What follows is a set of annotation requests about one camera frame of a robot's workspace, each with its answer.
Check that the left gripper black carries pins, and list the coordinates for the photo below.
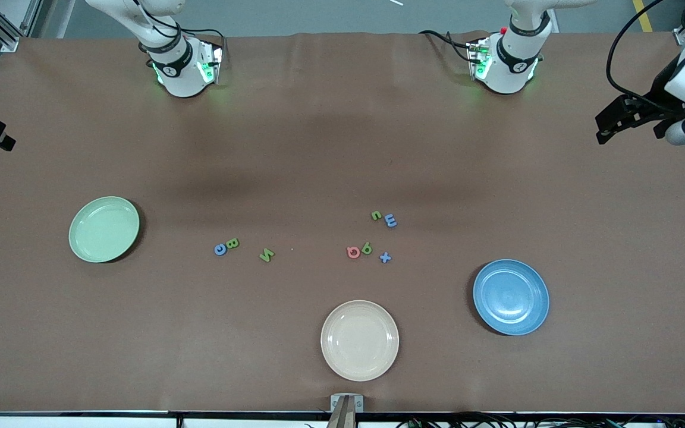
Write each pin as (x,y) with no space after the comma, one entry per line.
(659,89)

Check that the blue foam letter G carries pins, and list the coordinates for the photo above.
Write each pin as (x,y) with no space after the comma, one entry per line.
(216,250)

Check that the blue foam letter m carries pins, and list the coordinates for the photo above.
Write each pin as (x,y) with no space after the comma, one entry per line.
(390,221)

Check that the green foam letter B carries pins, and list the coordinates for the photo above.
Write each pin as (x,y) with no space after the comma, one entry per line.
(232,243)
(367,249)

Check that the blue foam letter x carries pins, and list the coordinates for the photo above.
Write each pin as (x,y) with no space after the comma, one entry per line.
(385,257)

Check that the pink foam letter Q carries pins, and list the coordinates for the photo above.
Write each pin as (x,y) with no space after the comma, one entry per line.
(348,252)

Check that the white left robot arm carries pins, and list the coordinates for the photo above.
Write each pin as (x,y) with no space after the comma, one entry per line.
(512,62)

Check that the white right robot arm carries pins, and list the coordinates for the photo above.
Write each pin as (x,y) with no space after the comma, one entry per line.
(179,65)

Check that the light green plate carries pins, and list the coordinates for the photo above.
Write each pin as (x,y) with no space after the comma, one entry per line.
(104,232)

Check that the blue plate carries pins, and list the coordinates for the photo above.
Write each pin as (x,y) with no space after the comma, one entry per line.
(512,300)

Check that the brown table cover sheet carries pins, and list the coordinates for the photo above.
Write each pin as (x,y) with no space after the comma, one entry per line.
(342,148)

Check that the beige plate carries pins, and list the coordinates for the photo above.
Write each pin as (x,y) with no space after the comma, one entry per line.
(359,342)

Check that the metal base bracket with LEDs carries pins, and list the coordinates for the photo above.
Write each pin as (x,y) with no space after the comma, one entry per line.
(478,59)
(214,62)

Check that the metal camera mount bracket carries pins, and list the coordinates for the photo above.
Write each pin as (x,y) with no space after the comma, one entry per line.
(346,407)

